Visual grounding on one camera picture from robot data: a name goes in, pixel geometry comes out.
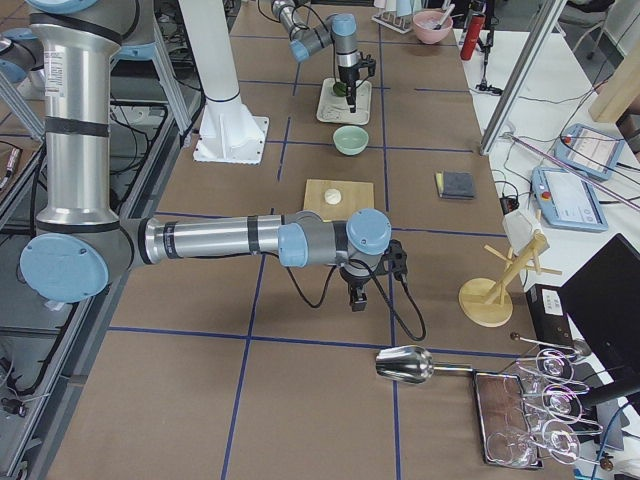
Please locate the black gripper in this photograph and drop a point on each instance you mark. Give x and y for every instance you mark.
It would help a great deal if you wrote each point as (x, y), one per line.
(347, 75)
(354, 278)

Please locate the light green bowl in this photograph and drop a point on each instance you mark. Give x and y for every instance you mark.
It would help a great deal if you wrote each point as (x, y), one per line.
(350, 140)

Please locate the white steamed bun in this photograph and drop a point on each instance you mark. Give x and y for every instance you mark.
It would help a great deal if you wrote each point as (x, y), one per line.
(332, 196)

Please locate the pink bowl of ice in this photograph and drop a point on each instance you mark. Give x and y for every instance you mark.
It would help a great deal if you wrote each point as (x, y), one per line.
(428, 27)

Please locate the metal muddler in bowl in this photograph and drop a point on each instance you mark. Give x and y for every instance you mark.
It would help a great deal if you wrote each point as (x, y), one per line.
(446, 14)

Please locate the green avocado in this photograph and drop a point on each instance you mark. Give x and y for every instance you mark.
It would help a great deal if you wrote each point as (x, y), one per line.
(339, 89)

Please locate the white bear tray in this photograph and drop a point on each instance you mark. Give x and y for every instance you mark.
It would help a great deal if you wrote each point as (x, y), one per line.
(334, 109)

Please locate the metal ice scoop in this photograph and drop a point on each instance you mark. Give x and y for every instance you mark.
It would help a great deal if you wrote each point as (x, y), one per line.
(413, 364)

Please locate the bamboo cutting board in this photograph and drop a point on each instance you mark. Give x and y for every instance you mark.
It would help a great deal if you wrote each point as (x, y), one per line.
(355, 196)

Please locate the yellow sponge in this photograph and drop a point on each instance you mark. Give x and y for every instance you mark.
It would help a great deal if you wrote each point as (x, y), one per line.
(439, 178)

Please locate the wooden mug tree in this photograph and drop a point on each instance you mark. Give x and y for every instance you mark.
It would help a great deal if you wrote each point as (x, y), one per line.
(486, 302)

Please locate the grey folded cloth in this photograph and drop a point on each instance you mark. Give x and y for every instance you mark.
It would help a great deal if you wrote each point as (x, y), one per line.
(457, 185)

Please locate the red cylinder bottle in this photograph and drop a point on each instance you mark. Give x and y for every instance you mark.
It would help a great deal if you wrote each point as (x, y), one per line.
(471, 36)

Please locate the dark tray with glasses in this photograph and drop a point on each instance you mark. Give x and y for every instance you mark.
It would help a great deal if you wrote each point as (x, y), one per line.
(500, 408)

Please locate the near teach pendant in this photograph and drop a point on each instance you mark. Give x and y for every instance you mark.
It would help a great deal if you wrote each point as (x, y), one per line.
(566, 201)

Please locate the teach pendant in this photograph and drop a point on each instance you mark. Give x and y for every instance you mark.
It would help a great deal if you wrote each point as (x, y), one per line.
(566, 201)
(589, 150)

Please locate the black monitor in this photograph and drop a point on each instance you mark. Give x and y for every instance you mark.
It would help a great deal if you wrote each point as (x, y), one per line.
(602, 299)

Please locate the far teach pendant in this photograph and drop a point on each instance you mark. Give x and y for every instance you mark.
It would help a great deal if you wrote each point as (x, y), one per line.
(589, 150)

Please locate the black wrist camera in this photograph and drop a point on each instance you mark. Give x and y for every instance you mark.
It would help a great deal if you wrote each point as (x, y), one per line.
(368, 63)
(394, 261)

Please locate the white wire cup rack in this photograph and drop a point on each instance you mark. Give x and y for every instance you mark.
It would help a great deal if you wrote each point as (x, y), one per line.
(390, 20)

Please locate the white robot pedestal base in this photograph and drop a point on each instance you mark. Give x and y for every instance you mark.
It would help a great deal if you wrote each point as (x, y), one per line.
(228, 132)

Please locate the aluminium frame post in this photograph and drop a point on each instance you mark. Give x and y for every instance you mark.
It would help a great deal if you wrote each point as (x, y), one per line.
(542, 28)

